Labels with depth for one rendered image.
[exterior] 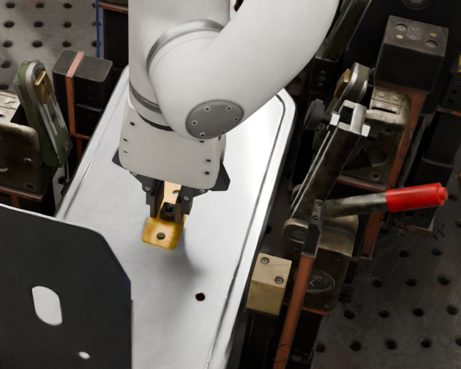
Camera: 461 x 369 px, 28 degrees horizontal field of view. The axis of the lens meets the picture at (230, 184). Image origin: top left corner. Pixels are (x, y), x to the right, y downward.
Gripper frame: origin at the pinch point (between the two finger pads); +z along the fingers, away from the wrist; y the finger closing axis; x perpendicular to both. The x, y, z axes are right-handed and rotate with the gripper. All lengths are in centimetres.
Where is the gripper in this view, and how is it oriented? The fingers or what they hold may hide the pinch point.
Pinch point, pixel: (169, 199)
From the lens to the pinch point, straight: 97.3
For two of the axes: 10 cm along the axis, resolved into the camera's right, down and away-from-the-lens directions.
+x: -2.4, 7.5, -6.2
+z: -0.8, 6.2, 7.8
